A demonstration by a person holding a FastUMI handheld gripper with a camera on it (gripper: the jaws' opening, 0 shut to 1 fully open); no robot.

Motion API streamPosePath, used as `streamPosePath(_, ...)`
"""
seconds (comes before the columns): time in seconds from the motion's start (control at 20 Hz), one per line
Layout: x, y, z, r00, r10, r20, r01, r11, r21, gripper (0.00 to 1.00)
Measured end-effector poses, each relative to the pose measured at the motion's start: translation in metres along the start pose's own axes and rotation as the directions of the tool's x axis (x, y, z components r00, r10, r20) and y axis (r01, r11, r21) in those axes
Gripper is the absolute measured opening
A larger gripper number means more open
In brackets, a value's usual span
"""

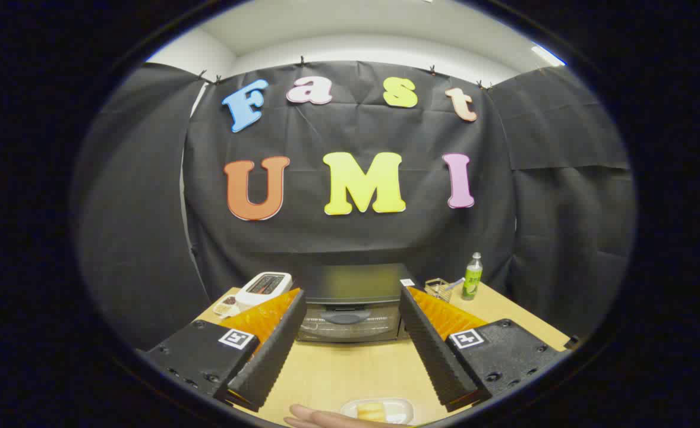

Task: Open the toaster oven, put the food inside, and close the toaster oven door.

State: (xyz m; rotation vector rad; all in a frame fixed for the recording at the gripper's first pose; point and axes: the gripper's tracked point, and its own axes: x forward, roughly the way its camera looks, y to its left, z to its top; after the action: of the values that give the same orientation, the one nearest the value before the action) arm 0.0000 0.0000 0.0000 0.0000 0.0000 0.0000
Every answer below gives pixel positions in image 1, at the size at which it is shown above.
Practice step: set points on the small white dish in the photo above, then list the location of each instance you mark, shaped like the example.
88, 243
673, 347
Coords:
226, 306

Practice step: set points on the green drink bottle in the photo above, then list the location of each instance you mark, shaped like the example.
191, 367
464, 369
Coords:
472, 282

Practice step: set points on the white slot toaster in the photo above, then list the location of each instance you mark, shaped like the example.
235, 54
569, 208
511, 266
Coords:
264, 285

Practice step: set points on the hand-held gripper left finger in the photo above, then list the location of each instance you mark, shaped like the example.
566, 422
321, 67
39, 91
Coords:
273, 356

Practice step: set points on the white plate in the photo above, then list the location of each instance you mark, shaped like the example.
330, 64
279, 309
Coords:
400, 409

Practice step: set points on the black table edge clamp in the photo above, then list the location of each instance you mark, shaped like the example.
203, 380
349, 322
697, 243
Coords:
573, 343

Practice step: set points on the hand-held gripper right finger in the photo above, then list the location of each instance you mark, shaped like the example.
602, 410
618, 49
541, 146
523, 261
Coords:
436, 356

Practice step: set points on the pale blue pen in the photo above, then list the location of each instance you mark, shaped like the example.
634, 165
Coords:
457, 283

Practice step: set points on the ceiling light panel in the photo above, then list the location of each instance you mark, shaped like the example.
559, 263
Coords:
547, 55

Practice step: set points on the black toaster oven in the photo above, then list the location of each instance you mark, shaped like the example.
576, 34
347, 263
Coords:
350, 282

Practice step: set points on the yellow ridged bread roll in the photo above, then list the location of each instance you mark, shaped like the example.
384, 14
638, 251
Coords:
371, 411

